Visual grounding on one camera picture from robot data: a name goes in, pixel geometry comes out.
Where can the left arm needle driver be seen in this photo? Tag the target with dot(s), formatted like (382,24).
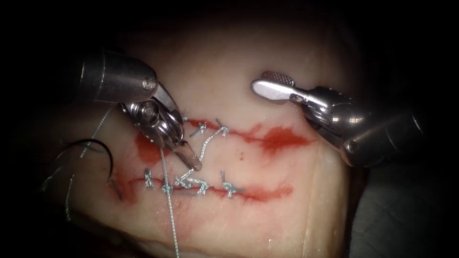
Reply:
(154,118)

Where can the right arm needle driver jaw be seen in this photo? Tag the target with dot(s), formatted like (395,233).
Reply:
(278,78)
(272,91)

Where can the blue stitching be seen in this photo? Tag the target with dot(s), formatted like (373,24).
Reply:
(201,186)
(222,129)

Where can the dark left arm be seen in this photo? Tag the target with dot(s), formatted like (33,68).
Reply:
(114,77)

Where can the dark right arm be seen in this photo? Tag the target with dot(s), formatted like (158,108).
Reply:
(387,139)

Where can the blue thread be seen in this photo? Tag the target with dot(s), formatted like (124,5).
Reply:
(168,200)

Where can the left arm needle driver jaw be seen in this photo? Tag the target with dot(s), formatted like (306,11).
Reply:
(190,157)

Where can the right arm needle driver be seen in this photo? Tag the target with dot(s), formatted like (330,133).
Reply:
(333,114)

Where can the curved steel needle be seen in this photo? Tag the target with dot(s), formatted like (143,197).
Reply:
(107,152)

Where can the tissue pad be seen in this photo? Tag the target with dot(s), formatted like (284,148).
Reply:
(258,222)

